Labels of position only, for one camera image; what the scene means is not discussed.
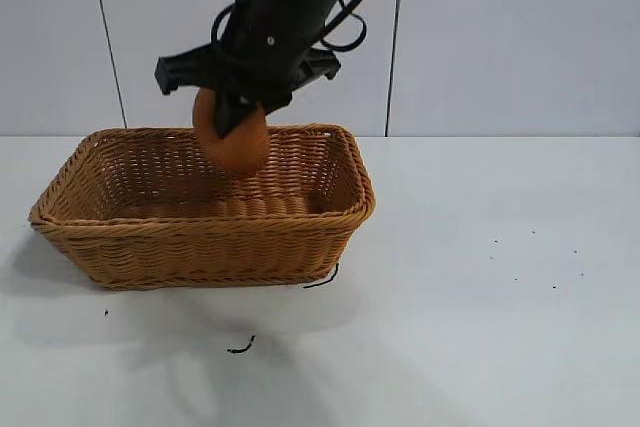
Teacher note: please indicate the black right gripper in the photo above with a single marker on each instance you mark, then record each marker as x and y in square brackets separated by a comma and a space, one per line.
[260, 62]

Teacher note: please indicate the orange fruit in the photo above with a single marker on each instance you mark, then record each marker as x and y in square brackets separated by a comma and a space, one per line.
[240, 152]

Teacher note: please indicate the tan woven wicker basket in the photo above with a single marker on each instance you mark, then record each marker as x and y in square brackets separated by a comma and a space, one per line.
[200, 247]

